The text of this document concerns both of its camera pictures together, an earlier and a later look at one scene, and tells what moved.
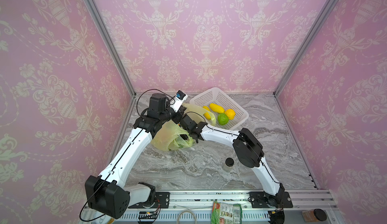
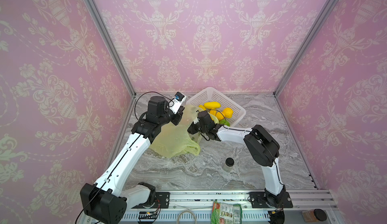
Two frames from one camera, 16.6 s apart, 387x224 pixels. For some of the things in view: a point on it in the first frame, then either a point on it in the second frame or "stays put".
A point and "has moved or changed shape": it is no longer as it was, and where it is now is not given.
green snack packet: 224,213 stays put
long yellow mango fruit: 216,108 has moved or changed shape
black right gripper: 187,127 -> 200,120
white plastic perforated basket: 215,96 stays put
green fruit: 222,118 has moved or changed shape
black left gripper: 179,114 stays put
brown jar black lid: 314,215 stays put
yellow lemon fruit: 231,113 stays put
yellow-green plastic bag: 167,136 has moved or changed shape
